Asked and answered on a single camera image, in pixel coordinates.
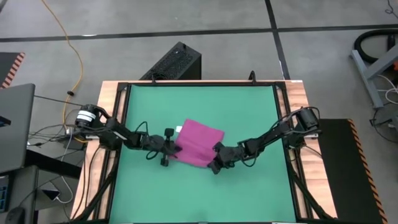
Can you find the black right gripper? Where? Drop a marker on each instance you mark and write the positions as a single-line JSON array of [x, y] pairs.
[[230, 155]]

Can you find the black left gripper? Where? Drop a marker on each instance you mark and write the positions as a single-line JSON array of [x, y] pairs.
[[164, 149]]

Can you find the pink towel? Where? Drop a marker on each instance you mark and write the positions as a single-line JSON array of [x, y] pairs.
[[196, 140]]

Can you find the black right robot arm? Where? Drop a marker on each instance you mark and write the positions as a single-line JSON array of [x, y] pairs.
[[267, 137]]

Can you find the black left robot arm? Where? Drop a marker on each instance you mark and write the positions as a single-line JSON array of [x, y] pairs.
[[115, 137]]

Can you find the black computer tower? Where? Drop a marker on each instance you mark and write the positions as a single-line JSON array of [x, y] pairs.
[[174, 62]]

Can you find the black desk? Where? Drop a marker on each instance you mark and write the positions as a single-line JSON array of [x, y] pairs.
[[53, 165]]

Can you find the black mat orange striped edge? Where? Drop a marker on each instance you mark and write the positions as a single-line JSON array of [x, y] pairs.
[[9, 67], [342, 171]]

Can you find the smartphone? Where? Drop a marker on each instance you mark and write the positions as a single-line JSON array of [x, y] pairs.
[[51, 194]]

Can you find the grey laptop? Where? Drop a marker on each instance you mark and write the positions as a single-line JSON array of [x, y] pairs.
[[17, 124]]

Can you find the grey metal stand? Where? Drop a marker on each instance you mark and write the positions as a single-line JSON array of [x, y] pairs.
[[370, 74]]

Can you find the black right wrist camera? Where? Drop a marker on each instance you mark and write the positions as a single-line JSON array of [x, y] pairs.
[[218, 147]]

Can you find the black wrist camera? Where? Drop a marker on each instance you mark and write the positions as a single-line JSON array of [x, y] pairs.
[[218, 147], [169, 132]]

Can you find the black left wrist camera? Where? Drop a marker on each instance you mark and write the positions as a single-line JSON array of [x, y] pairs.
[[169, 132]]

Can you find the black metal table frame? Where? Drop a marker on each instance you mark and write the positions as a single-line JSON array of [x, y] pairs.
[[122, 109]]

